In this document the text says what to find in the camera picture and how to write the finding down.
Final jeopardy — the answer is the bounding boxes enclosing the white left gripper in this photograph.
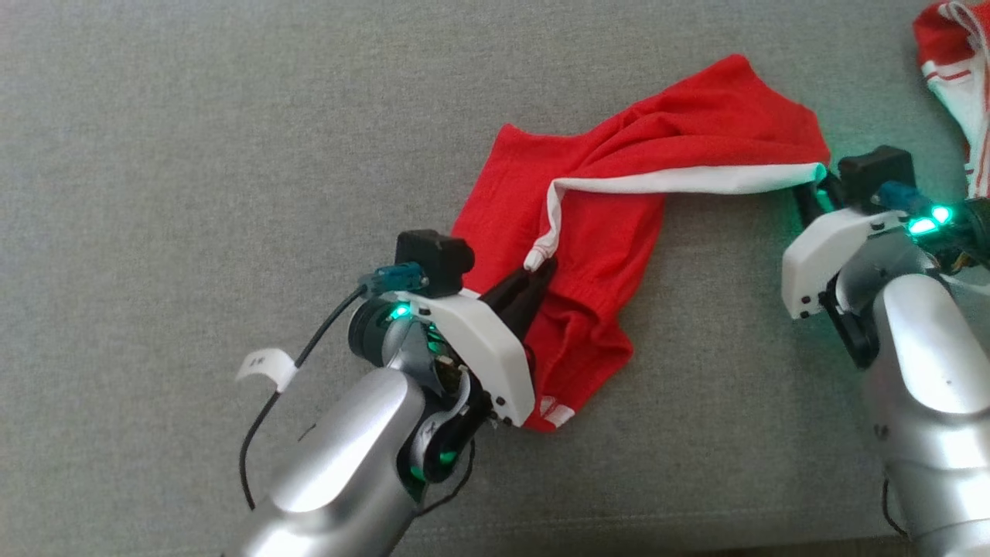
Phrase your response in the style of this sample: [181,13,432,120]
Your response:
[348,259,559,428]

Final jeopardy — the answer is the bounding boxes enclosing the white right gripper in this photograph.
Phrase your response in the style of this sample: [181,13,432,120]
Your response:
[780,172,990,322]

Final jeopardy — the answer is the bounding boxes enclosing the red shorts with white trim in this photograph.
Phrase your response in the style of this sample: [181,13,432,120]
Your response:
[451,53,832,432]

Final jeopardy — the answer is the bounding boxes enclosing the red white basketball jersey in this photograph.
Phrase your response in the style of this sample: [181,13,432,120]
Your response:
[913,0,990,200]

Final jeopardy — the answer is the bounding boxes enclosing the large grey sofa seat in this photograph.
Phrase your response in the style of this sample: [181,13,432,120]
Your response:
[0,0,990,557]

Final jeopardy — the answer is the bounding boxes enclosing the blue right camera connector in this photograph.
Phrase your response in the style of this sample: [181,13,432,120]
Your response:
[878,180,934,219]

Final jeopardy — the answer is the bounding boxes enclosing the blue camera connector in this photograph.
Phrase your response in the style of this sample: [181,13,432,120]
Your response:
[878,180,934,219]
[358,261,430,299]

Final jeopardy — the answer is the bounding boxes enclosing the blue left camera connector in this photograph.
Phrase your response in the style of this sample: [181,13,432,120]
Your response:
[358,261,430,299]

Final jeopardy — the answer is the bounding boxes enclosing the white cable label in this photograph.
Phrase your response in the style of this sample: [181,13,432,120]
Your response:
[235,348,299,394]

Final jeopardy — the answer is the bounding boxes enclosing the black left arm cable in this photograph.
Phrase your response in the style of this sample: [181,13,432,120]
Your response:
[240,285,368,511]

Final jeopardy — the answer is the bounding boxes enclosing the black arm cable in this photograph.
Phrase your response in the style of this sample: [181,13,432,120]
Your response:
[240,285,368,511]
[882,478,910,539]

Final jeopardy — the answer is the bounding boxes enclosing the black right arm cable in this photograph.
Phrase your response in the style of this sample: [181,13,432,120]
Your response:
[882,478,910,539]

